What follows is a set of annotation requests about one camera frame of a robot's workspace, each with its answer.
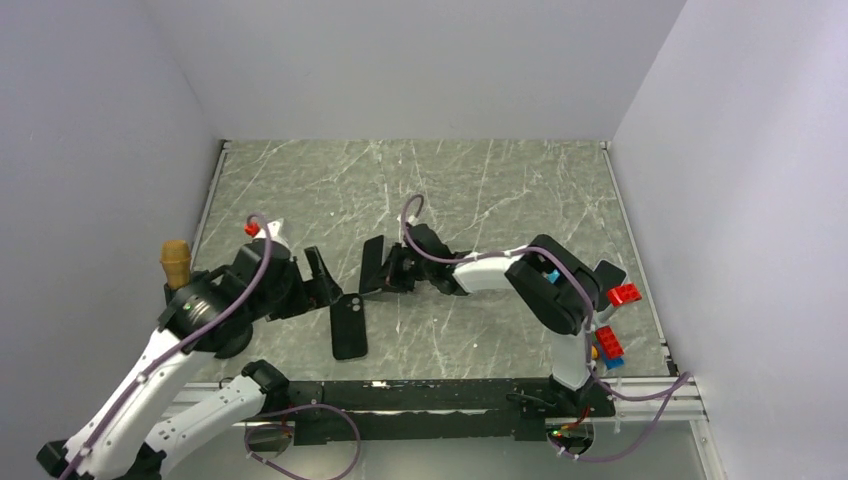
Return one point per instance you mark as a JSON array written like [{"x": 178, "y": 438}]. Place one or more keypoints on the red toy brick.
[{"x": 624, "y": 294}]

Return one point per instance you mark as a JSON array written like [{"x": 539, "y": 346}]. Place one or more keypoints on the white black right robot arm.
[{"x": 560, "y": 290}]

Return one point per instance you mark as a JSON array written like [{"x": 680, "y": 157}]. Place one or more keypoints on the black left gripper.
[{"x": 310, "y": 294}]

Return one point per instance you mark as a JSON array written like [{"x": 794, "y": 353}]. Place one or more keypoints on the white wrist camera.
[
  {"x": 408, "y": 220},
  {"x": 276, "y": 230}
]

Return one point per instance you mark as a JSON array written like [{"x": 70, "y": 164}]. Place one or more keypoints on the aluminium front frame rail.
[{"x": 636, "y": 398}]

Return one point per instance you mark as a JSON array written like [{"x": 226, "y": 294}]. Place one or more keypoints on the black smartphone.
[{"x": 373, "y": 250}]

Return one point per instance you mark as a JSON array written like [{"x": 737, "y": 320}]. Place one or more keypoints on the black phone case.
[{"x": 348, "y": 328}]

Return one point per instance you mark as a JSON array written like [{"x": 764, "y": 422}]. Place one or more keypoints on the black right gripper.
[{"x": 392, "y": 277}]

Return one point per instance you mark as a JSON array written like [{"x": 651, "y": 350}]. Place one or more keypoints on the aluminium table edge rail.
[{"x": 211, "y": 186}]

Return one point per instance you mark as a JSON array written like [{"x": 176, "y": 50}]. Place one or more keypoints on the red blue toy bricks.
[{"x": 609, "y": 348}]

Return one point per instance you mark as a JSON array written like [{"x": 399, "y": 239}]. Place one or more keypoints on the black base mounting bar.
[{"x": 319, "y": 423}]

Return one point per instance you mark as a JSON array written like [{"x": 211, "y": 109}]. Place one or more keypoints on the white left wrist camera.
[{"x": 276, "y": 230}]

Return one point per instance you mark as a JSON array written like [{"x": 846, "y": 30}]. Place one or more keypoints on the lilac cased smartphone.
[{"x": 609, "y": 275}]

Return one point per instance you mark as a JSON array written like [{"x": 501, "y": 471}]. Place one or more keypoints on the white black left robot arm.
[{"x": 130, "y": 437}]

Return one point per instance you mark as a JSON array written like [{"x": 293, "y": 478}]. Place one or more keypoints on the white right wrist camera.
[{"x": 408, "y": 220}]

